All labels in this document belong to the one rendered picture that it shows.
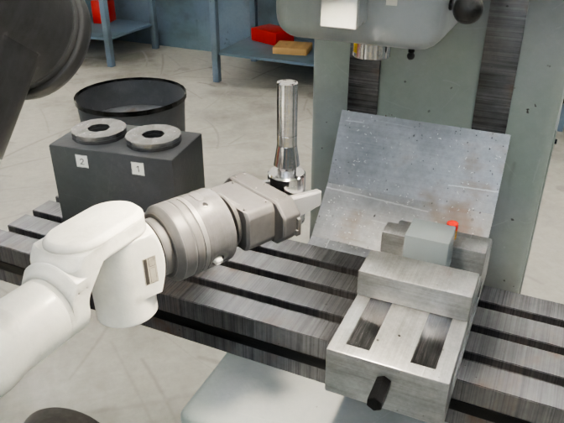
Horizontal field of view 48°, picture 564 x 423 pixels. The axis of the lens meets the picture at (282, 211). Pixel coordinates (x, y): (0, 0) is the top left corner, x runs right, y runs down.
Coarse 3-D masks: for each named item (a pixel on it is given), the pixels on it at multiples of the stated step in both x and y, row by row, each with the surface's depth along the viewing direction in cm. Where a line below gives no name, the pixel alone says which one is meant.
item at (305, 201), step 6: (306, 192) 77; (312, 192) 77; (318, 192) 78; (294, 198) 75; (300, 198) 76; (306, 198) 77; (312, 198) 77; (318, 198) 78; (300, 204) 76; (306, 204) 77; (312, 204) 78; (318, 204) 78; (300, 210) 77; (306, 210) 77
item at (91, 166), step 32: (96, 128) 107; (128, 128) 109; (160, 128) 105; (64, 160) 103; (96, 160) 101; (128, 160) 99; (160, 160) 98; (192, 160) 105; (64, 192) 106; (96, 192) 104; (128, 192) 102; (160, 192) 100
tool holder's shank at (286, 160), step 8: (280, 80) 73; (288, 80) 73; (280, 88) 71; (288, 88) 71; (296, 88) 72; (280, 96) 72; (288, 96) 71; (296, 96) 72; (280, 104) 72; (288, 104) 72; (296, 104) 73; (280, 112) 73; (288, 112) 72; (296, 112) 73; (280, 120) 73; (288, 120) 73; (296, 120) 74; (280, 128) 74; (288, 128) 73; (296, 128) 74; (280, 136) 74; (288, 136) 74; (296, 136) 75; (280, 144) 75; (288, 144) 74; (296, 144) 75; (280, 152) 75; (288, 152) 75; (296, 152) 75; (280, 160) 75; (288, 160) 75; (296, 160) 76; (280, 168) 76; (288, 168) 75
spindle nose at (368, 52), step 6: (360, 48) 77; (366, 48) 77; (372, 48) 77; (378, 48) 77; (384, 48) 77; (390, 48) 78; (354, 54) 79; (360, 54) 78; (366, 54) 77; (372, 54) 77; (378, 54) 77; (384, 54) 78
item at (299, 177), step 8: (272, 168) 78; (296, 168) 78; (272, 176) 76; (280, 176) 76; (288, 176) 76; (296, 176) 76; (304, 176) 76; (272, 184) 76; (280, 184) 76; (288, 184) 75; (296, 184) 76
